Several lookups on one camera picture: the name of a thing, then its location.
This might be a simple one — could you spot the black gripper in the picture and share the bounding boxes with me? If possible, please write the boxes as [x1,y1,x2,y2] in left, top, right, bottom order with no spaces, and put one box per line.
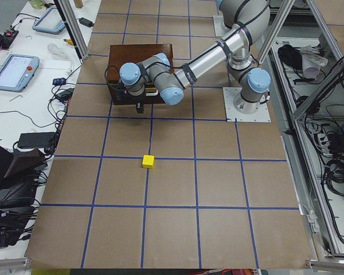
[115,82,146,113]

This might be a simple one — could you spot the wooden drawer with handle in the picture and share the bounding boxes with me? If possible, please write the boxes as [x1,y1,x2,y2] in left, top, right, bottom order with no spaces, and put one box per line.
[106,80,165,105]

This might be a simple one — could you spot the yellow cube block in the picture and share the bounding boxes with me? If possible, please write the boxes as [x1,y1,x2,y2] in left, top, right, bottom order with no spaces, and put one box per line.
[142,155,155,169]

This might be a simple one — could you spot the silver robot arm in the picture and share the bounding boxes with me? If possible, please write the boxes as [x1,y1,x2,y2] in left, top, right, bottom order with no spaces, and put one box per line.
[118,0,271,115]

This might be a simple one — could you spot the dark wooden drawer box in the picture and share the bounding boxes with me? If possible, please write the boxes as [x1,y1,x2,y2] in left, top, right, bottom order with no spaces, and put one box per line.
[106,43,176,105]

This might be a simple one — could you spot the blue small device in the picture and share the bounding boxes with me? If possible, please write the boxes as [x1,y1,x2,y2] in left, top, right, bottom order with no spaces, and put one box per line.
[52,77,67,86]

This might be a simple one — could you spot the black power adapter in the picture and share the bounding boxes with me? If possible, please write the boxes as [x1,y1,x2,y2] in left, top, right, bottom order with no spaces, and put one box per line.
[78,17,94,28]

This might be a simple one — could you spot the black power brick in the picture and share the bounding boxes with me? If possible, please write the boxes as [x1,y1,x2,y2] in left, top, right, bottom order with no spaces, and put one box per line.
[17,132,55,149]

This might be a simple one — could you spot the far teach pendant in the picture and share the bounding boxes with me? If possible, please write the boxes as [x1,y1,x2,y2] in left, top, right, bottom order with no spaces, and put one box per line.
[32,7,65,34]

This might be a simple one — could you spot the teach pendant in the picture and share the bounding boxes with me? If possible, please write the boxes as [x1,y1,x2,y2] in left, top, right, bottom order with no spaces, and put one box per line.
[0,54,40,92]
[32,7,65,34]

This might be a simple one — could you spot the near teach pendant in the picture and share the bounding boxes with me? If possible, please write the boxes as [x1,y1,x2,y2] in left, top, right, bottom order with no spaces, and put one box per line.
[0,54,40,92]

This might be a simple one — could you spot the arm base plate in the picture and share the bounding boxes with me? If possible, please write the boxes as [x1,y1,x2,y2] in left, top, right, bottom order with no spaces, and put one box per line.
[213,15,232,37]
[223,87,271,123]

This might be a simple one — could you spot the aluminium frame post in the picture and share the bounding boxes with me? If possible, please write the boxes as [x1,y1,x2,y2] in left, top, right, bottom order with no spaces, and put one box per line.
[54,0,89,60]

